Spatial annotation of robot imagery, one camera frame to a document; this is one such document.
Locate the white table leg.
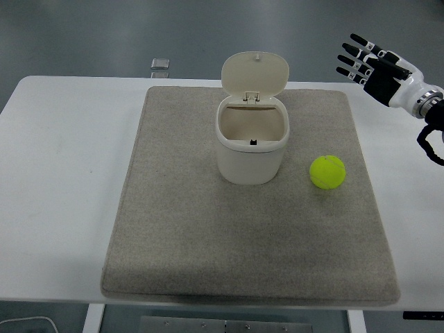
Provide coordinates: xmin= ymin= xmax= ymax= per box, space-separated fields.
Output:
xmin=346 ymin=309 xmax=365 ymax=333
xmin=82 ymin=303 xmax=105 ymax=333

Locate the black table control panel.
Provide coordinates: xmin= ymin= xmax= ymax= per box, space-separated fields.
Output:
xmin=402 ymin=311 xmax=444 ymax=320

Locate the beige felt mat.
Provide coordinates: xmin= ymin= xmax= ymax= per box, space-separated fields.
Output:
xmin=100 ymin=85 xmax=402 ymax=307

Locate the grey metal plate with screws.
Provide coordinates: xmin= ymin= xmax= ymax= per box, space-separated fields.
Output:
xmin=138 ymin=315 xmax=313 ymax=333

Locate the cream bin with flip lid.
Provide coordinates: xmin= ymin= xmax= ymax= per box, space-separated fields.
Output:
xmin=214 ymin=51 xmax=291 ymax=185

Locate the yellow-green tennis ball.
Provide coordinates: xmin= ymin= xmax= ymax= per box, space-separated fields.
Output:
xmin=309 ymin=155 xmax=346 ymax=190

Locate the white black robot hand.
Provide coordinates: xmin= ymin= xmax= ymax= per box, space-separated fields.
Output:
xmin=334 ymin=33 xmax=427 ymax=110

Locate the white cable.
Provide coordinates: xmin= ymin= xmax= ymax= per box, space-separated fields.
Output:
xmin=0 ymin=315 xmax=58 ymax=333

